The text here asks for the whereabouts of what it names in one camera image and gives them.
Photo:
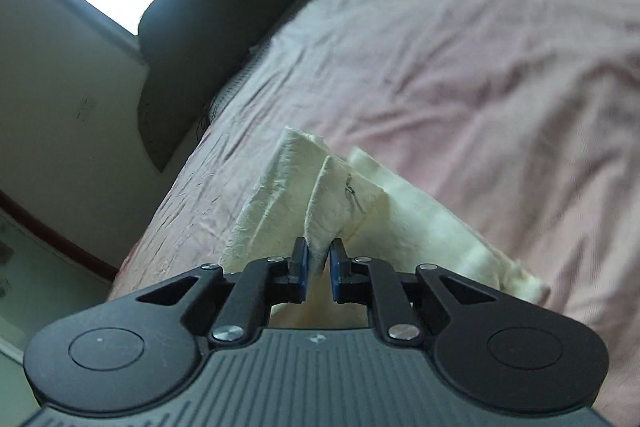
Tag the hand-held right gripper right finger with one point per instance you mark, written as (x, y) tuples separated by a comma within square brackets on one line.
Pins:
[(336, 274)]

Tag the cream white pants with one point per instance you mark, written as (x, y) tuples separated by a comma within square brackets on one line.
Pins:
[(280, 202)]

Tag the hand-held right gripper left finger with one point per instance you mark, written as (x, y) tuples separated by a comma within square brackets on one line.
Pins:
[(300, 274)]

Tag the glass wardrobe with brown frame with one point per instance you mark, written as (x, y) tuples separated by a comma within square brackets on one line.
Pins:
[(30, 267)]

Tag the pink bed sheet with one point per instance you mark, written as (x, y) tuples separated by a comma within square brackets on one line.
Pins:
[(475, 107)]

